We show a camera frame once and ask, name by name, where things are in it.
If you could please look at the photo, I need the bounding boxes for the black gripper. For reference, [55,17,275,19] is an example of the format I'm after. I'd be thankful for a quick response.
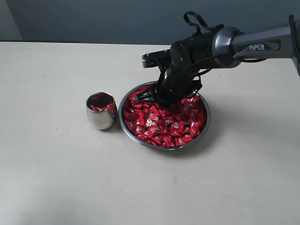
[135,64,203,106]

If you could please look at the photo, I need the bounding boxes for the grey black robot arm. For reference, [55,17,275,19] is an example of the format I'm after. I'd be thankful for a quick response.
[135,11,300,106]

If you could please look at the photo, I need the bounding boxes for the pile of red candies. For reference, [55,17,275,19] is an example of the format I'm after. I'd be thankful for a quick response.
[122,84,205,147]

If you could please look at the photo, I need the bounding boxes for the stainless steel bowl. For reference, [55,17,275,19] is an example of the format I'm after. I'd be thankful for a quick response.
[118,80,211,151]

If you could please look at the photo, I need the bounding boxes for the stainless steel cup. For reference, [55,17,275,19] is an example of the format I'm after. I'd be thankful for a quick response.
[86,100,118,130]

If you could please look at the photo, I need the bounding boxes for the red candies in cup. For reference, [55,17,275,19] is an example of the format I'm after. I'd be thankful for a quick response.
[86,92,114,112]

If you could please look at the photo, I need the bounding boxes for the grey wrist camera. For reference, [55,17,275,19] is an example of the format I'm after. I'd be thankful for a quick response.
[142,49,171,68]

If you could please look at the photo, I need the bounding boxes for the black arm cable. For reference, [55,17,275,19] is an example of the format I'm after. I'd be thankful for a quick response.
[183,11,225,32]

